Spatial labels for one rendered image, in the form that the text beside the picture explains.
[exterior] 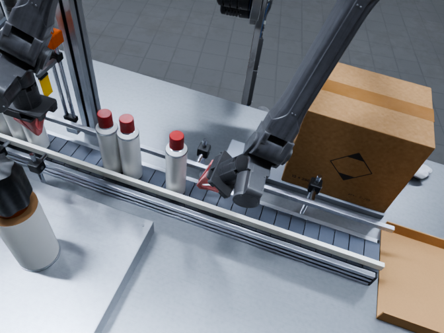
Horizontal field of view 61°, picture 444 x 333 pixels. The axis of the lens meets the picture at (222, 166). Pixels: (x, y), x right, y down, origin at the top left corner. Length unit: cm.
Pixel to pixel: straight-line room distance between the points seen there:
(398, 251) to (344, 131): 37
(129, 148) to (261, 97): 190
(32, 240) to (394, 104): 87
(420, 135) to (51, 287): 88
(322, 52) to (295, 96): 9
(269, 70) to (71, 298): 243
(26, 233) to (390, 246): 87
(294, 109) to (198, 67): 224
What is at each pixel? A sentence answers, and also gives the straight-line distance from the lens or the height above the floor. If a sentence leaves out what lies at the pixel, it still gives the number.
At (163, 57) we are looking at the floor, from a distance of 301.
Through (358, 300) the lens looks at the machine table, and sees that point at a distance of 101.
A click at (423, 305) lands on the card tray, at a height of 83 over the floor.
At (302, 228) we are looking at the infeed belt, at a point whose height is 88.
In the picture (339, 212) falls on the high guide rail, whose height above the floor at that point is 96.
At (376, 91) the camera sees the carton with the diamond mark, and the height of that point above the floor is 112.
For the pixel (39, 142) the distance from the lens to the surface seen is 111.
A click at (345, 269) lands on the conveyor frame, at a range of 99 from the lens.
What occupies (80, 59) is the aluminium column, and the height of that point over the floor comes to 111.
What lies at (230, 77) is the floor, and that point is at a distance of 286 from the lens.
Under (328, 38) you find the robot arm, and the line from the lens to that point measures 70.
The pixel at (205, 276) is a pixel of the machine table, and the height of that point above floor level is 83.
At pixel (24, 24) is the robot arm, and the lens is 79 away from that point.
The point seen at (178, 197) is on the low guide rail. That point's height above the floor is 91.
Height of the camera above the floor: 169
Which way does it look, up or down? 50 degrees down
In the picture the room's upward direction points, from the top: 9 degrees clockwise
